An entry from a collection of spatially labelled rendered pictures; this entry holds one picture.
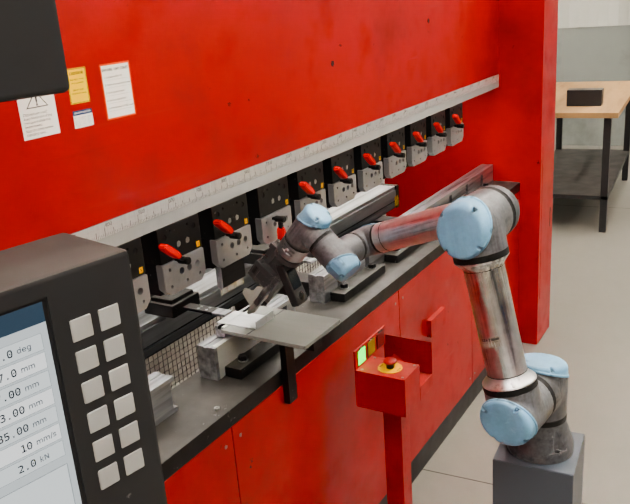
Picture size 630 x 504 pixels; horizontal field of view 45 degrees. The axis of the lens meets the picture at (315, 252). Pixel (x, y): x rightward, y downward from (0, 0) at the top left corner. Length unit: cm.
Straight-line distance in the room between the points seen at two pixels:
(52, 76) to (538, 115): 328
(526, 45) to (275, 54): 191
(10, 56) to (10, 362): 26
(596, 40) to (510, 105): 529
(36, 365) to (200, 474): 118
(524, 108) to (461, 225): 235
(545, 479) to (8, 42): 150
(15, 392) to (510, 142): 338
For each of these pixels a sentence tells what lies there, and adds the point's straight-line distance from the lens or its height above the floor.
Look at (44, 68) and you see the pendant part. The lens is 72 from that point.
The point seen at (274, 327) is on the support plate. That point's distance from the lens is 202.
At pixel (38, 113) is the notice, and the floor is 165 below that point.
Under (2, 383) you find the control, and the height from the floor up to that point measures 152.
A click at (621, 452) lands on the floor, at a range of 339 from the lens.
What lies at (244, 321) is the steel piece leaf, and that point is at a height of 100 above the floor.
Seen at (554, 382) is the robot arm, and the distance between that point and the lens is 178.
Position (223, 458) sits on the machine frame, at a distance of 194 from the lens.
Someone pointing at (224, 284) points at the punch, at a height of 111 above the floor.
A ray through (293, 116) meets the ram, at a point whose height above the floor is 150.
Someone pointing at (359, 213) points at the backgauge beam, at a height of 95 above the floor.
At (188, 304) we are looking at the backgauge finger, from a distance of 223.
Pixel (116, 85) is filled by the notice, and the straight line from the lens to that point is 167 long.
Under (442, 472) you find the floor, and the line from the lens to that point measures 318.
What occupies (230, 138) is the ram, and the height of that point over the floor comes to 149.
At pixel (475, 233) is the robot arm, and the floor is 135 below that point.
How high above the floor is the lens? 181
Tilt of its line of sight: 18 degrees down
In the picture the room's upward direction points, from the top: 4 degrees counter-clockwise
